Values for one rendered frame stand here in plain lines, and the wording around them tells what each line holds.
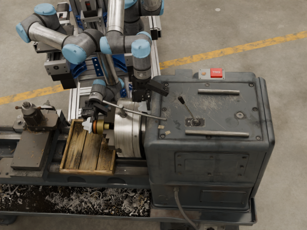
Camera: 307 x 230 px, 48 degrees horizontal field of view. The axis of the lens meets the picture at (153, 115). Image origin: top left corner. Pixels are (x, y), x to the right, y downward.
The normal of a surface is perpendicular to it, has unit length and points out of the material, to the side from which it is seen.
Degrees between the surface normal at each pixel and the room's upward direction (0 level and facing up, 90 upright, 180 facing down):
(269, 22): 0
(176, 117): 0
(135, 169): 0
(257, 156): 89
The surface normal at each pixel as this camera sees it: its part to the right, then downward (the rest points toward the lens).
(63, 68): 0.09, 0.79
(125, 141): -0.10, 0.41
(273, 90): -0.07, -0.61
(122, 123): -0.10, -0.17
